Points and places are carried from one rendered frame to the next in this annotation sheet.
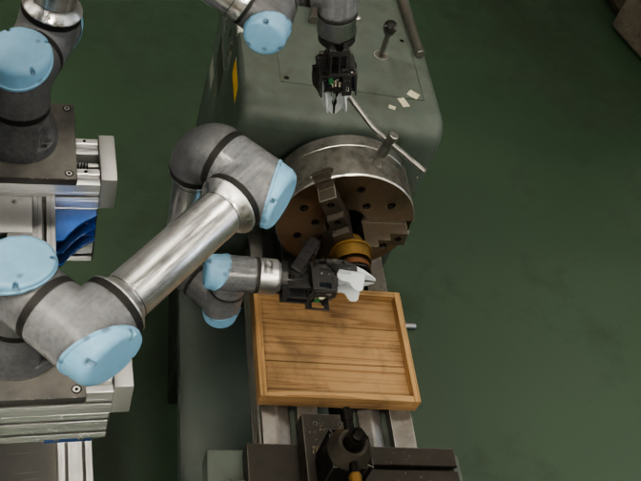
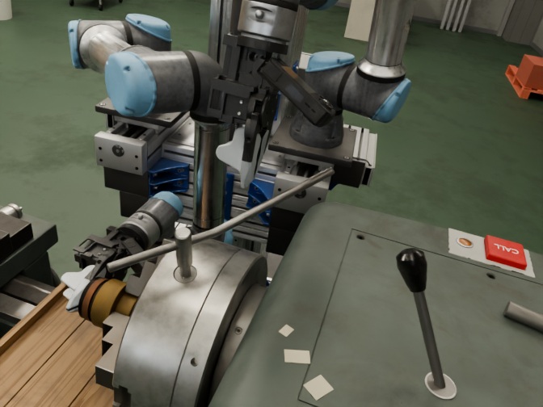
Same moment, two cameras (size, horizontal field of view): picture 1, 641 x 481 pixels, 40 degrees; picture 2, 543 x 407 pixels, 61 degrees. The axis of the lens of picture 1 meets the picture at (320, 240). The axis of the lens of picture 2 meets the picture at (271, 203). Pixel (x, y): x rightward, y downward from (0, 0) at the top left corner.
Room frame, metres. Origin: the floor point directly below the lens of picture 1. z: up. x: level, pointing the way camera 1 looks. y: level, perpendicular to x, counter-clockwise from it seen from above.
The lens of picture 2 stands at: (1.84, -0.39, 1.69)
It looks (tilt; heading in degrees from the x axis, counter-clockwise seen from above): 33 degrees down; 126
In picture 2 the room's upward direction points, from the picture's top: 9 degrees clockwise
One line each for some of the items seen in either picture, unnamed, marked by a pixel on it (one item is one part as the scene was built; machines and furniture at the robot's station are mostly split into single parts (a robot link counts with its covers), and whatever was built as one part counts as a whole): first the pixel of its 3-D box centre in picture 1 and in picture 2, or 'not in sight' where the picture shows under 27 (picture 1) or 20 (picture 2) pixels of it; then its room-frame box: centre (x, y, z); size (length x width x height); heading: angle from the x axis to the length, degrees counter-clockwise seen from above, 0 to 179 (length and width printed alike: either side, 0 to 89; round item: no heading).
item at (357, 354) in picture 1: (332, 345); (77, 358); (1.24, -0.11, 0.88); 0.36 x 0.30 x 0.04; 112
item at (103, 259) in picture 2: (336, 269); (103, 268); (1.26, -0.05, 1.10); 0.09 x 0.02 x 0.05; 111
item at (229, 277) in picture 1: (231, 274); (157, 216); (1.16, 0.15, 1.08); 0.11 x 0.08 x 0.09; 111
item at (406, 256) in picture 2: (388, 30); (411, 268); (1.74, 0.03, 1.38); 0.04 x 0.03 x 0.05; 22
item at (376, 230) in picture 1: (385, 234); (122, 356); (1.43, -0.13, 1.09); 0.12 x 0.11 x 0.05; 112
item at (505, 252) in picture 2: not in sight; (503, 253); (1.79, 0.36, 1.26); 0.06 x 0.06 x 0.02; 22
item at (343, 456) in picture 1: (350, 447); not in sight; (0.85, -0.18, 1.13); 0.08 x 0.08 x 0.03
